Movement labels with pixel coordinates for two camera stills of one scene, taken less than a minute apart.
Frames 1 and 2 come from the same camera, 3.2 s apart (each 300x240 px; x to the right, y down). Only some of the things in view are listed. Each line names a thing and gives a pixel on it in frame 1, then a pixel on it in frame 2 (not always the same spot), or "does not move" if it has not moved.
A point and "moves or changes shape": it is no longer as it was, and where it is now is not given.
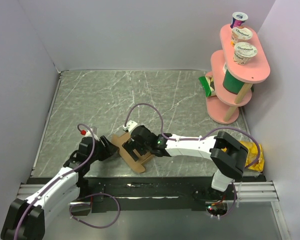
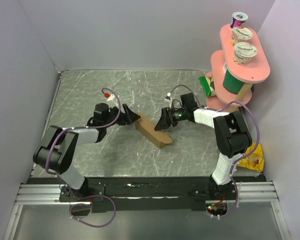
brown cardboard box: x=137 y=166 moves or changes shape
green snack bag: x=208 y=84 does not move
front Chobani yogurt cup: x=243 y=52 does not move
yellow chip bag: x=252 y=155 does not move
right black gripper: x=132 y=144 -> x=166 y=119
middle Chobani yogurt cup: x=240 y=34 does not move
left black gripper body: x=101 y=152 -> x=113 y=115
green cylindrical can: x=231 y=83 does not move
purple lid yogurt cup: x=238 y=18 does not move
